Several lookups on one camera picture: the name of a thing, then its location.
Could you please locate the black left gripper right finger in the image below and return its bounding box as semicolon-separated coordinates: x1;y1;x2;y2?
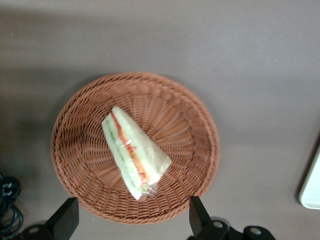
187;196;243;240

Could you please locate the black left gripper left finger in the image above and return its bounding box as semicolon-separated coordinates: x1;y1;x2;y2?
18;197;80;240

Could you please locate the triangular sandwich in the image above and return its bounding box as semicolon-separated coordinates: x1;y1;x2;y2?
101;106;173;202

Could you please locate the brown round wicker basket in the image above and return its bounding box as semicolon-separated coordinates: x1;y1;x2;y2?
50;72;221;225

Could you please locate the beige plastic serving tray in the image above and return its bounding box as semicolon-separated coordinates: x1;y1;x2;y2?
298;139;320;210

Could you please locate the black power cable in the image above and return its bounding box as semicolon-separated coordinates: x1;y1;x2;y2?
0;172;25;237

